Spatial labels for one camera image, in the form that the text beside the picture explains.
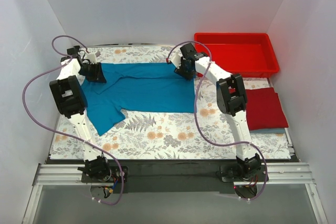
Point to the folded red t shirt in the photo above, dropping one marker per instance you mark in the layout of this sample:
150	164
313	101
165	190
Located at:
263	110

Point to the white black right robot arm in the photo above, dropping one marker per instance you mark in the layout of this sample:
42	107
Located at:
231	100

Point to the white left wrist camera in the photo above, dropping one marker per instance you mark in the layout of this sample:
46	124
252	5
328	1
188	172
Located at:
92	57

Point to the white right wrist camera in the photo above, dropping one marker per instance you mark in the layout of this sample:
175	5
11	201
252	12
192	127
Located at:
174	59

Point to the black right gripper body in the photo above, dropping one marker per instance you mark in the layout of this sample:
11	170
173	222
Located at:
185	70

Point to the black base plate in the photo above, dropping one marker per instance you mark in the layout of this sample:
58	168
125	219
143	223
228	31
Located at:
110	175
234	173

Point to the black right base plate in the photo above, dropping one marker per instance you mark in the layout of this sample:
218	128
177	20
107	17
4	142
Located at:
234	173

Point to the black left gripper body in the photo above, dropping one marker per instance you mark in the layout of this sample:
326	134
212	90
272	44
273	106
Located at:
94	71

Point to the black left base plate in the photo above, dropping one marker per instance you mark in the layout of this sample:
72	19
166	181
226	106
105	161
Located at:
110	175

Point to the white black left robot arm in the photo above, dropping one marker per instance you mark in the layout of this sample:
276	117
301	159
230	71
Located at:
72	103

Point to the teal blue t shirt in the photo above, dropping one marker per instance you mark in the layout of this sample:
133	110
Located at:
144	87

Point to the floral patterned table mat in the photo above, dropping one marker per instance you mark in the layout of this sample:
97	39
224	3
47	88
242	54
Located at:
144	135

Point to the aluminium front rail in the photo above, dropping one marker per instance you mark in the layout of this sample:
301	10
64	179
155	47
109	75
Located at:
273	173

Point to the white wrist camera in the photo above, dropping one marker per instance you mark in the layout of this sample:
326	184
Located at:
174	59
92	57

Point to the red plastic tray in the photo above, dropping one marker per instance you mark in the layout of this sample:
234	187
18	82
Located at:
249	54

